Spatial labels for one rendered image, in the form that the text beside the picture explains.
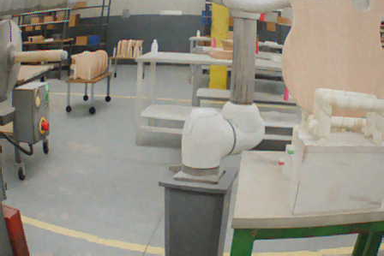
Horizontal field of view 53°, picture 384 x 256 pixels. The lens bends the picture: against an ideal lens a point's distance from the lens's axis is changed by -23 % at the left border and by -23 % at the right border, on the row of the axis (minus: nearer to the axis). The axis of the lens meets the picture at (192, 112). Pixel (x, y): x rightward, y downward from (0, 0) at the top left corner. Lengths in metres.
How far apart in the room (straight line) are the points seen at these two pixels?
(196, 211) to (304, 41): 1.01
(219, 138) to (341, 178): 0.98
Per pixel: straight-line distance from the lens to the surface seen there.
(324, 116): 0.99
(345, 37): 1.19
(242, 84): 2.00
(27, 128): 1.56
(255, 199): 1.14
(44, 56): 1.26
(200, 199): 1.91
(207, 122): 1.88
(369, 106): 1.02
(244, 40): 1.97
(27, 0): 1.14
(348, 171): 1.03
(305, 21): 1.16
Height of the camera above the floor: 1.35
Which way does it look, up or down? 12 degrees down
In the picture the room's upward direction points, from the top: 3 degrees clockwise
